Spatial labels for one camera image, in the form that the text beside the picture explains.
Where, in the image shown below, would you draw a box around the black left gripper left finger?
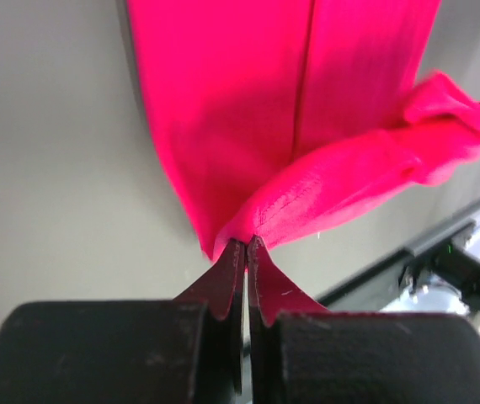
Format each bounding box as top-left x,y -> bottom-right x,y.
0,240 -> 246,403

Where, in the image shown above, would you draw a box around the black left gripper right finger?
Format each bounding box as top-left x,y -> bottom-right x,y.
248,237 -> 480,403

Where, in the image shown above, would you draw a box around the pink t shirt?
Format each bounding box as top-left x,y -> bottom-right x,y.
128,1 -> 480,259

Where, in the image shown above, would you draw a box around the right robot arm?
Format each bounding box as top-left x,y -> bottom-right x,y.
248,237 -> 480,403

